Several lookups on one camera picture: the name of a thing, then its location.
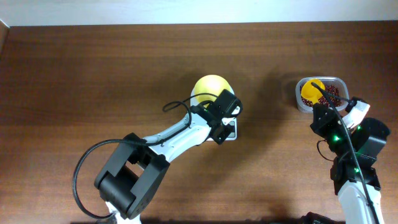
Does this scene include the yellow measuring scoop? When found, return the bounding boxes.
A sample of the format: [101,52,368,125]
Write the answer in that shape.
[301,79,325,104]

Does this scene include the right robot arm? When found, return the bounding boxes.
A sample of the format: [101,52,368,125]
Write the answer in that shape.
[310,101,390,223]

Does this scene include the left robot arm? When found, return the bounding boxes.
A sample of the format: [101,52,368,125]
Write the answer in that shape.
[94,90,243,223]

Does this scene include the yellow plastic bowl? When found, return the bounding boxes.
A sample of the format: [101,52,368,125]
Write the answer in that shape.
[193,75,232,103]

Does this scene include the white digital kitchen scale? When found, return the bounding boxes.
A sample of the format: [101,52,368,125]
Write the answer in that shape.
[190,89,238,141]

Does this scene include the red beans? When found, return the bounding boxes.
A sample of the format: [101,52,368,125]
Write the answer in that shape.
[301,85,342,107]

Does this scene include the clear plastic container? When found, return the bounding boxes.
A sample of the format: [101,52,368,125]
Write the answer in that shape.
[295,76,350,114]

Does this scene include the right black cable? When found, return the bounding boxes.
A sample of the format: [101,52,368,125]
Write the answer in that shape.
[310,82,382,224]

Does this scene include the black cable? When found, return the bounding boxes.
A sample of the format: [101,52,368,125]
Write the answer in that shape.
[310,82,382,224]
[72,92,220,220]

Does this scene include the left black cable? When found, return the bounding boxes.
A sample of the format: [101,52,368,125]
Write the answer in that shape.
[72,92,220,220]

